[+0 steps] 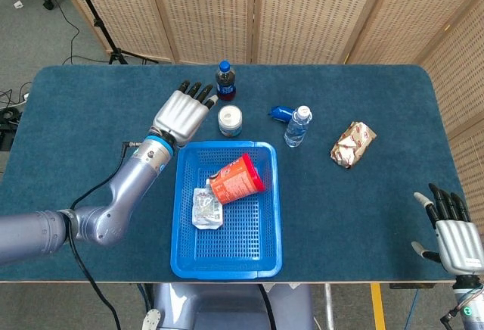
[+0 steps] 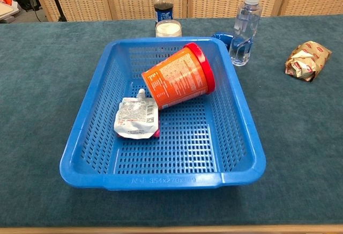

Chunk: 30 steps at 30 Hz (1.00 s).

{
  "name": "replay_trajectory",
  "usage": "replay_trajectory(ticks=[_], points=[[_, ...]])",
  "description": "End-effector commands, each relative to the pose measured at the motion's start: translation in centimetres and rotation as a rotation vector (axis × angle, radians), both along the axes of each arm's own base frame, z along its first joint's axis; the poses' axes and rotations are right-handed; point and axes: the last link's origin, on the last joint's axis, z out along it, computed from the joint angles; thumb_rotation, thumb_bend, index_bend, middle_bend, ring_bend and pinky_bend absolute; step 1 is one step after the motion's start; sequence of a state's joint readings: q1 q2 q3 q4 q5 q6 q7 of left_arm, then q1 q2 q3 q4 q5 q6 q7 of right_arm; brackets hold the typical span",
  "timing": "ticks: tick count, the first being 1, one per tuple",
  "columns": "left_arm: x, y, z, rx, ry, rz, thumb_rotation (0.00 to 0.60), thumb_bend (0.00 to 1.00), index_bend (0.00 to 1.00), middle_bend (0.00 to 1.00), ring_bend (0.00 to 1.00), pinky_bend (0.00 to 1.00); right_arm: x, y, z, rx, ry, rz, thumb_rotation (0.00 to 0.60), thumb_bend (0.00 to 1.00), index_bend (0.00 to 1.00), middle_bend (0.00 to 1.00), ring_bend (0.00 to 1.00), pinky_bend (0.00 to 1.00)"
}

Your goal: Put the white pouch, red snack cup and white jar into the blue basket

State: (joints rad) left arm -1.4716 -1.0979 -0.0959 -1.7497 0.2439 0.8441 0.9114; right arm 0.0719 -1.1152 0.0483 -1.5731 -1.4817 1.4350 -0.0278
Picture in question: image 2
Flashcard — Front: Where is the blue wrapped snack packet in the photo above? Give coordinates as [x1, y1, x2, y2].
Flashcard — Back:
[210, 31, 234, 50]

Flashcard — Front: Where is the gold red-print snack packet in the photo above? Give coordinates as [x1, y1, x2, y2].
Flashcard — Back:
[284, 40, 332, 82]

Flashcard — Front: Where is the clear water bottle white cap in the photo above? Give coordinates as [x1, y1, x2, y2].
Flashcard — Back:
[228, 0, 263, 67]

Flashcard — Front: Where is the blue perforated plastic basket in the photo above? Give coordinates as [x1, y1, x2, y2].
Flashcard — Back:
[59, 36, 267, 191]

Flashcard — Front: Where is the red instant noodle cup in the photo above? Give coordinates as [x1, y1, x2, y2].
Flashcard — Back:
[141, 42, 216, 111]

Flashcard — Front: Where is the teal felt table mat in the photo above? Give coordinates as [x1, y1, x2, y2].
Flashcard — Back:
[0, 14, 343, 229]

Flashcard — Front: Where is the transparent jar with white lid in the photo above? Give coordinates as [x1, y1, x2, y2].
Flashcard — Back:
[155, 19, 182, 38]

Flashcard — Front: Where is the cola bottle with blue cap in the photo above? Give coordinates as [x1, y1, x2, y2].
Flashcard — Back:
[153, 0, 174, 28]

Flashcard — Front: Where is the white red spout pouch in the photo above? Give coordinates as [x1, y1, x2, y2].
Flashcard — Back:
[113, 88, 161, 139]

